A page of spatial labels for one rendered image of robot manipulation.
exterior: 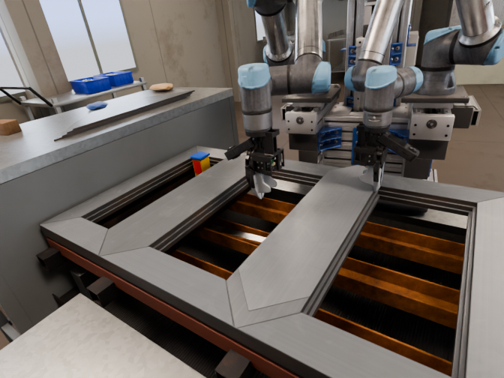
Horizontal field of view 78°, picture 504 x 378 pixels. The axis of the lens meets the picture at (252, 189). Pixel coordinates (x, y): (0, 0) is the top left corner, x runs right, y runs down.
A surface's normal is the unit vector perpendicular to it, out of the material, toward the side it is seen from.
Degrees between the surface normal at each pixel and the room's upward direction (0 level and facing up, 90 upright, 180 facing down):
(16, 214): 90
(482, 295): 0
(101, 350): 0
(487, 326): 0
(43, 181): 90
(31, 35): 90
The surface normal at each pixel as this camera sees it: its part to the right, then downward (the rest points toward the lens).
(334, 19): -0.42, 0.46
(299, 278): -0.10, -0.88
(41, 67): 0.90, 0.12
